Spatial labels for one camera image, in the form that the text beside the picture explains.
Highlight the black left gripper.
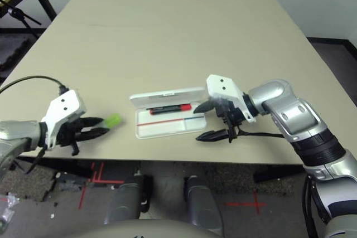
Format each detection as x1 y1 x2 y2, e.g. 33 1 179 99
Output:
56 117 109 157

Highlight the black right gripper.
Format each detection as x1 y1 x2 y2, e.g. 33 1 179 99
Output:
194 100 248 144

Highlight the pale eraser with green sleeve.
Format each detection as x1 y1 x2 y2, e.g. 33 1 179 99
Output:
102 113 123 128

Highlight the white plastic pencil case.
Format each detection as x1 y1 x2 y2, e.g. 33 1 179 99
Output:
129 86 208 139

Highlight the black marker with red cap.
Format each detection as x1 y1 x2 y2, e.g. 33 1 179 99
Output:
149 104 192 115

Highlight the grey robot left leg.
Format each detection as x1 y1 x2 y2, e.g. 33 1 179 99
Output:
104 175 154 225

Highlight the grey robot leg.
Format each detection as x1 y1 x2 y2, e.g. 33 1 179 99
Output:
184 175 224 233
104 175 154 225

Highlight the grey robot right leg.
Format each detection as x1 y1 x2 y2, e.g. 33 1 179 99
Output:
184 175 224 233

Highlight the black foam floor mat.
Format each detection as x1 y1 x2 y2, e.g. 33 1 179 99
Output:
0 33 37 82

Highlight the grey robot torso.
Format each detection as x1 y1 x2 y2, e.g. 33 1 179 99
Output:
83 219 221 238

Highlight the crumpled clear plastic bag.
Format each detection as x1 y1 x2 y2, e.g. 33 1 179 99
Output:
0 192 20 230

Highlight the black tripod stand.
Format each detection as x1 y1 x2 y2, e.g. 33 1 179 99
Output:
0 0 42 40

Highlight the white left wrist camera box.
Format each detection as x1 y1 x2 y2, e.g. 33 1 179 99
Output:
41 89 86 149

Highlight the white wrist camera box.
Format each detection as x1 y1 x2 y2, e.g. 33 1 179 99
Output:
41 89 86 149
205 74 257 123

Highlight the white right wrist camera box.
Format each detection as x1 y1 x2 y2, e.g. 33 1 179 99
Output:
205 74 257 123

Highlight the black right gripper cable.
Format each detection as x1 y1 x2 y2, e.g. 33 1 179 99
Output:
237 129 285 139

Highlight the thin black left gripper cable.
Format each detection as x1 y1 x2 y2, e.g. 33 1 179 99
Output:
16 145 47 174

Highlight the thick black left camera cable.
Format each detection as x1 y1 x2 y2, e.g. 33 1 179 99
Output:
0 75 70 96

